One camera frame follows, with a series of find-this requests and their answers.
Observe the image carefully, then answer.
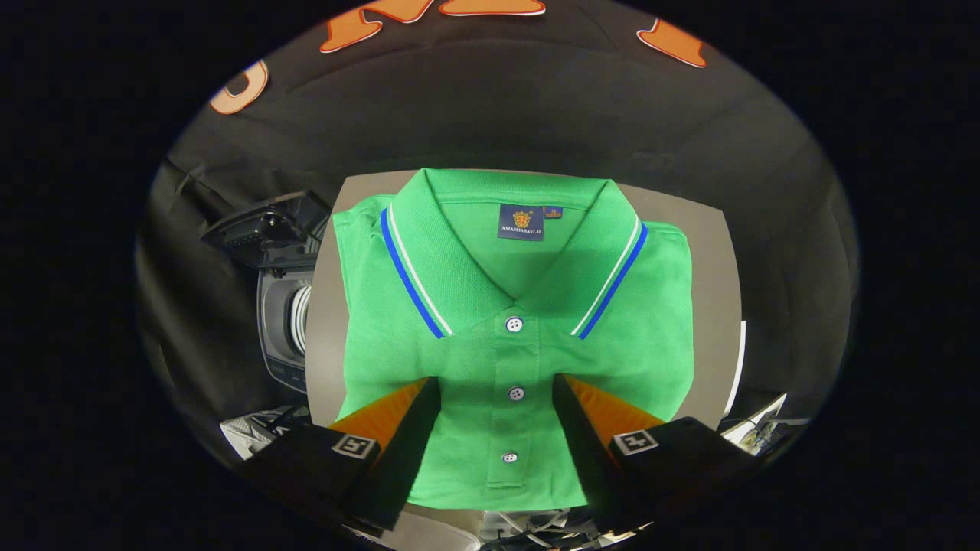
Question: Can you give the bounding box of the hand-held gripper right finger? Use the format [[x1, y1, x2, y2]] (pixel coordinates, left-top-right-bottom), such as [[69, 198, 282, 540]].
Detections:
[[551, 373, 763, 536]]

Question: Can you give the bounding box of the green polo shirt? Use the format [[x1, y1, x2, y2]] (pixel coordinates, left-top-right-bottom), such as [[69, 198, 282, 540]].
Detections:
[[332, 168, 695, 512]]

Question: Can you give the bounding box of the grey cabinet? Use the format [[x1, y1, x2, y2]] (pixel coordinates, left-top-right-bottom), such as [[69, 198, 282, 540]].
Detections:
[[305, 170, 743, 548]]

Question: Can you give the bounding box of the white crumpled sheet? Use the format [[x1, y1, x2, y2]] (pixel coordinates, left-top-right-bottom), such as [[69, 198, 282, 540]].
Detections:
[[220, 406, 311, 460]]

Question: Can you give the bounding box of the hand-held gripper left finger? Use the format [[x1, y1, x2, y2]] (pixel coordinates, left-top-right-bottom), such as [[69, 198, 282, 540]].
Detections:
[[237, 377, 443, 533]]

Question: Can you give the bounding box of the black backdrop cloth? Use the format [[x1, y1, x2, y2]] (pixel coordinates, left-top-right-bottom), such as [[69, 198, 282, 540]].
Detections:
[[138, 0, 858, 460]]

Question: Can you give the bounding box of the dark washing machine lid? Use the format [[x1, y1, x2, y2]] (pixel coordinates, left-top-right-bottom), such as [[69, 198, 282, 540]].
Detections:
[[201, 191, 332, 270]]

